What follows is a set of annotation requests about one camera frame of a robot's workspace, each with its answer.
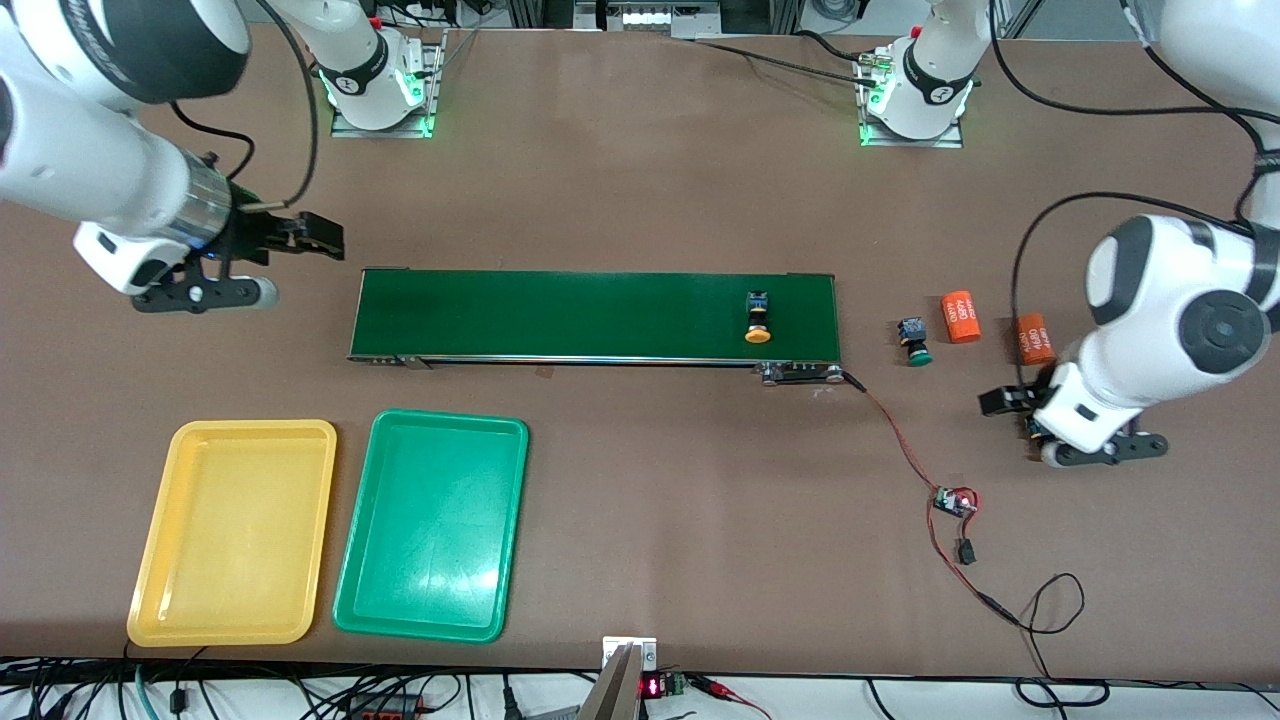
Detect orange cylindrical battery cell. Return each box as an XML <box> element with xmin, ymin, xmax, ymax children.
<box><xmin>941</xmin><ymin>290</ymin><xmax>983</xmax><ymax>345</ymax></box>
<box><xmin>1016</xmin><ymin>312</ymin><xmax>1057</xmax><ymax>367</ymax></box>

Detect green push button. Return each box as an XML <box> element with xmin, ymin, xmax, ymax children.
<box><xmin>897</xmin><ymin>317</ymin><xmax>935</xmax><ymax>368</ymax></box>

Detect green conveyor belt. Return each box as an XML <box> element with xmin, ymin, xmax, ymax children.
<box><xmin>347</xmin><ymin>267</ymin><xmax>846</xmax><ymax>386</ymax></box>

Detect green plastic tray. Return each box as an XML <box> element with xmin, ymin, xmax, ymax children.
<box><xmin>332</xmin><ymin>408</ymin><xmax>530</xmax><ymax>644</ymax></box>

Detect yellow plastic tray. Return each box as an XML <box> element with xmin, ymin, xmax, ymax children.
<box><xmin>126</xmin><ymin>419</ymin><xmax>339</xmax><ymax>647</ymax></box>

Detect red alligator clip lead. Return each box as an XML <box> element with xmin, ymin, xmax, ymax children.
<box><xmin>695</xmin><ymin>676</ymin><xmax>773</xmax><ymax>720</ymax></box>

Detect white light panel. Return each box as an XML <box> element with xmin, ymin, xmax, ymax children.
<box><xmin>620</xmin><ymin>3</ymin><xmax>717</xmax><ymax>31</ymax></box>

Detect black and red power strip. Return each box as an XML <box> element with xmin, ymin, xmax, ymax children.
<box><xmin>345</xmin><ymin>692</ymin><xmax>421</xmax><ymax>720</ymax></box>

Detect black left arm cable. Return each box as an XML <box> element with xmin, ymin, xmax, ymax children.
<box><xmin>988</xmin><ymin>0</ymin><xmax>1280</xmax><ymax>389</ymax></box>

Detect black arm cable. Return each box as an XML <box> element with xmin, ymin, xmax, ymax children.
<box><xmin>988</xmin><ymin>0</ymin><xmax>1280</xmax><ymax>389</ymax></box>
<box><xmin>170</xmin><ymin>0</ymin><xmax>321</xmax><ymax>211</ymax></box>

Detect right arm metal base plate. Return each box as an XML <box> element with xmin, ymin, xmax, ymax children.
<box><xmin>330</xmin><ymin>28</ymin><xmax>446</xmax><ymax>139</ymax></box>

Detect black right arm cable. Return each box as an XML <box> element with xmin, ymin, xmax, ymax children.
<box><xmin>170</xmin><ymin>0</ymin><xmax>321</xmax><ymax>211</ymax></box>

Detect red and black wire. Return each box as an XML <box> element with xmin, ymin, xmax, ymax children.
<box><xmin>843</xmin><ymin>372</ymin><xmax>1021</xmax><ymax>626</ymax></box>

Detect thin black looped cable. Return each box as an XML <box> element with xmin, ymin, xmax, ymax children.
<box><xmin>985</xmin><ymin>572</ymin><xmax>1111</xmax><ymax>706</ymax></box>

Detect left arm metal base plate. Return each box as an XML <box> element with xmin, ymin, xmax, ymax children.
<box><xmin>858</xmin><ymin>45</ymin><xmax>966</xmax><ymax>149</ymax></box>

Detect aluminium frame profile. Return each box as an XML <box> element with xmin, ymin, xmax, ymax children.
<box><xmin>508</xmin><ymin>0</ymin><xmax>601</xmax><ymax>31</ymax></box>

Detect black cable on table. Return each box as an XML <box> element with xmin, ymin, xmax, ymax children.
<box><xmin>690</xmin><ymin>28</ymin><xmax>886</xmax><ymax>89</ymax></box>

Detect grey metal post bracket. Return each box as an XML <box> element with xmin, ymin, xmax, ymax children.
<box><xmin>575</xmin><ymin>636</ymin><xmax>659</xmax><ymax>720</ymax></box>

